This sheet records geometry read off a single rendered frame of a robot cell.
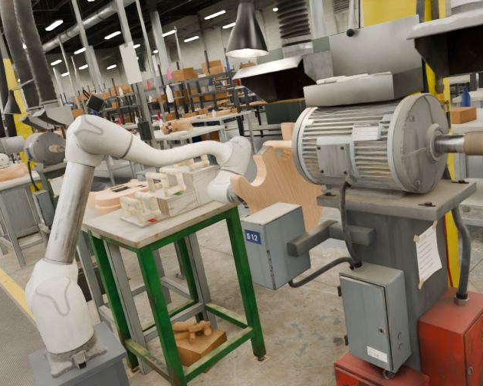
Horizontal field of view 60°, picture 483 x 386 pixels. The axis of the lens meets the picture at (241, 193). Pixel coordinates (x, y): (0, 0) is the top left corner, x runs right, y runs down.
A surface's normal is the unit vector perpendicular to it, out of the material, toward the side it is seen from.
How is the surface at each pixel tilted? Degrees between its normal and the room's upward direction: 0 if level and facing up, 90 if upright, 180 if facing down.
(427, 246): 89
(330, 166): 90
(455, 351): 90
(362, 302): 90
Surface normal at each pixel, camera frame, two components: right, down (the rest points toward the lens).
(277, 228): 0.65, 0.08
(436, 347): -0.74, 0.30
